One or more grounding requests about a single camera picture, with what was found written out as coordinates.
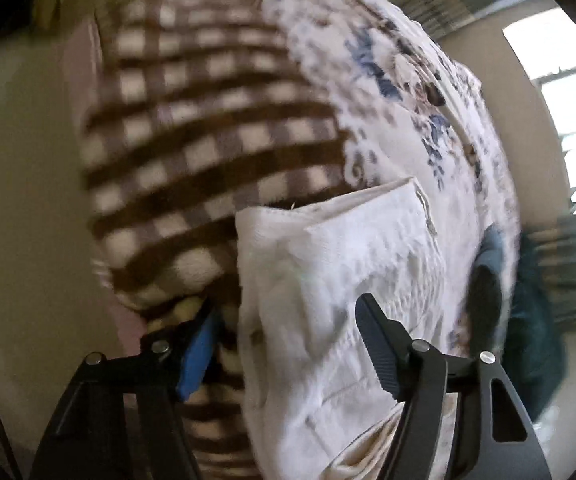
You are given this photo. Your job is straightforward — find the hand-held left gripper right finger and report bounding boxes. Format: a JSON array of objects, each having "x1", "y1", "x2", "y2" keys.
[{"x1": 355, "y1": 293, "x2": 551, "y2": 480}]

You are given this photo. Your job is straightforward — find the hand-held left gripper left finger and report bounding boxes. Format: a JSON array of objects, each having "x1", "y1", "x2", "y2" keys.
[{"x1": 28, "y1": 302, "x2": 221, "y2": 480}]

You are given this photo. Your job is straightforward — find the white pants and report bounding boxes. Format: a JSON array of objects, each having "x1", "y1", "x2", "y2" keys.
[{"x1": 235, "y1": 177, "x2": 456, "y2": 480}]

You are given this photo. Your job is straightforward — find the folded blue jeans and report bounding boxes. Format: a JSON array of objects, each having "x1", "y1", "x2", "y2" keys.
[{"x1": 468, "y1": 224, "x2": 508, "y2": 356}]

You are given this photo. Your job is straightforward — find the floral blanket with checkered edge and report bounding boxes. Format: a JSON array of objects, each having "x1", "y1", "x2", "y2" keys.
[{"x1": 80, "y1": 0, "x2": 524, "y2": 480}]

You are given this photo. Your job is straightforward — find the window with metal bars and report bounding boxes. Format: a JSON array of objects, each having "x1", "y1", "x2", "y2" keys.
[{"x1": 502, "y1": 7, "x2": 576, "y2": 213}]

